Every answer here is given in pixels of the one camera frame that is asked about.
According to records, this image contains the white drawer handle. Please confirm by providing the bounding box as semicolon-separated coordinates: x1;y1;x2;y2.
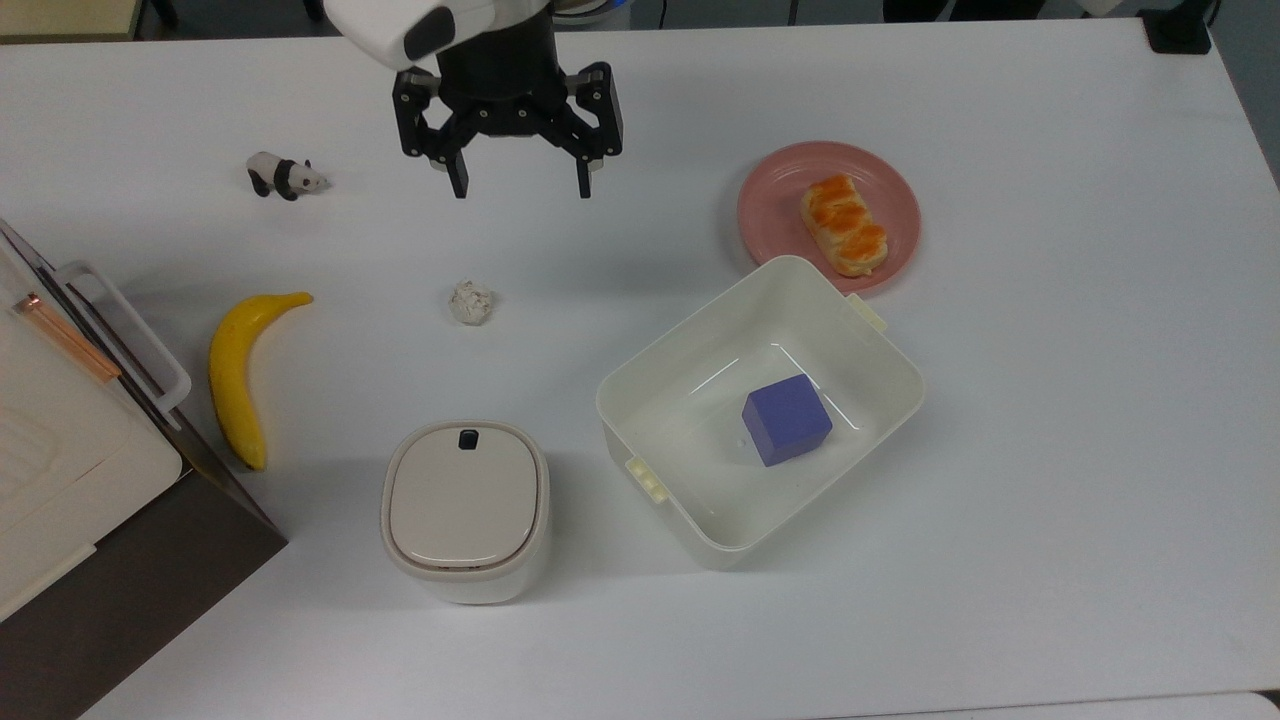
55;260;193;417

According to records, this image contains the yellow banana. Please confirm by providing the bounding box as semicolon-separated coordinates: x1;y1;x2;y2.
208;291;314;472

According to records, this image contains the black clamp base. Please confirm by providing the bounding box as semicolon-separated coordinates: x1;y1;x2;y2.
1143;8;1217;55

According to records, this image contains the crumpled white paper ball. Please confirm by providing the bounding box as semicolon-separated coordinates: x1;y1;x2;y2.
448;280;496;326

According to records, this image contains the pink plate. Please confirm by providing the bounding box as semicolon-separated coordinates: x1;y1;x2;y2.
737;141;922;294

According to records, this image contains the tan wooden board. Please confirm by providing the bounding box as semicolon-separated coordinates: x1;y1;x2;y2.
0;0;143;41

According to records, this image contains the beige lidded trash can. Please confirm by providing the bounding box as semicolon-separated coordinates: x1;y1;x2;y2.
379;420;552;605

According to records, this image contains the orange tape strip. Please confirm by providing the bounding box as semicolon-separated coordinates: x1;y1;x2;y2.
14;292;122;384

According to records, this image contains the purple cube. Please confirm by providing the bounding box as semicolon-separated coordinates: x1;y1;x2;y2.
741;373;834;468

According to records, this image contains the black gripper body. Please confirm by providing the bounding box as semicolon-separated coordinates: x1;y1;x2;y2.
436;18;569;138

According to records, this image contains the bread with orange topping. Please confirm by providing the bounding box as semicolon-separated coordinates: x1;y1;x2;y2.
800;175;889;279

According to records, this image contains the panda toy figure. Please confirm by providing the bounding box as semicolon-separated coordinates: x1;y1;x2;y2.
246;151;332;202

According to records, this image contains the white plastic bin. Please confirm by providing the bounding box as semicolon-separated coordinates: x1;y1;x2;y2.
596;255;926;571

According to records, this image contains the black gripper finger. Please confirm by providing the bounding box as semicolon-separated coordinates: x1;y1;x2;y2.
391;68;473;200
544;62;625;200

